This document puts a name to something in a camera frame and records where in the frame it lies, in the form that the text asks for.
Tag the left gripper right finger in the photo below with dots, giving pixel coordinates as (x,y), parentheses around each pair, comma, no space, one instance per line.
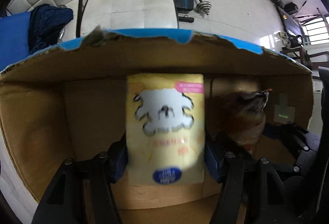
(256,184)

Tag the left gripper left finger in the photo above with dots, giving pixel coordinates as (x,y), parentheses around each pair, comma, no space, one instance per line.
(80,191)

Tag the yellow tissue pack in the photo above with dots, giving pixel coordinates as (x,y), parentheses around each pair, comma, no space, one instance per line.
(165,129)

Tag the orange cat snack bag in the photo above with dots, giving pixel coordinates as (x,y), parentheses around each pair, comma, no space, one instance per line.
(237,115)

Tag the open cardboard box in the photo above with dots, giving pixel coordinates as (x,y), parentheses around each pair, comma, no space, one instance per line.
(69,101)

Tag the dark wooden chair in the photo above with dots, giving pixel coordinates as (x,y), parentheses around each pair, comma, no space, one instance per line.
(300,53)

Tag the blue foam mat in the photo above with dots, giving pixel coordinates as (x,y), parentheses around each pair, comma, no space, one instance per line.
(14,39)

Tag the black speaker box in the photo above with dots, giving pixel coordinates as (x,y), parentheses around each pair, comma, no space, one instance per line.
(291,8)

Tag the dark blue garment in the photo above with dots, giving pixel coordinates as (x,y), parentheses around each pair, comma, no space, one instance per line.
(46,23)

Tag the dumbbell on floor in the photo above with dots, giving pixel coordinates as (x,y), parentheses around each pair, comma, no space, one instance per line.
(203,7)

